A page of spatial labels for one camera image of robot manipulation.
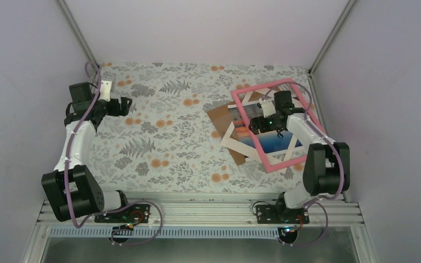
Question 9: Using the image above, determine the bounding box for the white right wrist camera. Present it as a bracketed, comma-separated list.
[258, 99, 276, 118]

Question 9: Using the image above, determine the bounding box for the white photo mat border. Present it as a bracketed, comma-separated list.
[212, 88, 303, 165]

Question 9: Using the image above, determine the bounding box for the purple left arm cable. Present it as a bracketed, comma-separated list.
[64, 61, 164, 248]

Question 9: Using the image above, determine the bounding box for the floral patterned table mat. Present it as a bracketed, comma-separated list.
[89, 62, 309, 193]

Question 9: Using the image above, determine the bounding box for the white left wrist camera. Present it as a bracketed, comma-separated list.
[99, 81, 112, 102]

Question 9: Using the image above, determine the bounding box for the perforated grey cable tray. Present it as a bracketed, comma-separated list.
[49, 226, 279, 239]

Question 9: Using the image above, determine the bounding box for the sunset landscape photo print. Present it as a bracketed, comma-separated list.
[228, 102, 293, 153]

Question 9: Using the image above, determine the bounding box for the aluminium enclosure corner post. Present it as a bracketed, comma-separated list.
[308, 0, 356, 78]
[55, 0, 99, 65]

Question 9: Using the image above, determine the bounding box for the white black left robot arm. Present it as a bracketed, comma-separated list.
[41, 81, 132, 222]

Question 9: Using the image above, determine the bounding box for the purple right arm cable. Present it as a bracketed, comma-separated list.
[259, 82, 345, 248]

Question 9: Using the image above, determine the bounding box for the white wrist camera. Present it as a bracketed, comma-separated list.
[258, 99, 276, 118]
[99, 81, 112, 102]

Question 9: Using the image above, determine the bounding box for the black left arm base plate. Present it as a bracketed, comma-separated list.
[94, 203, 151, 225]

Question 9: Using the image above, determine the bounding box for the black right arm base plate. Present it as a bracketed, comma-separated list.
[255, 204, 310, 224]

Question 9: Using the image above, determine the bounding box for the aluminium enclosure corner post right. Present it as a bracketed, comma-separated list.
[308, 0, 356, 78]

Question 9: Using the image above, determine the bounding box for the aluminium enclosure corner post left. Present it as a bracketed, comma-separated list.
[55, 0, 99, 65]

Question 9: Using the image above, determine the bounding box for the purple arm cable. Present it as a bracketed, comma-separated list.
[259, 82, 345, 248]
[64, 61, 164, 248]

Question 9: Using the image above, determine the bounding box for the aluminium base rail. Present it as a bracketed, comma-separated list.
[36, 198, 365, 227]

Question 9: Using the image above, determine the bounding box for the brown cardboard backing board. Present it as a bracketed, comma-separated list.
[206, 92, 287, 165]

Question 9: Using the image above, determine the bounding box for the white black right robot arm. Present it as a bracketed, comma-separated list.
[249, 91, 350, 223]

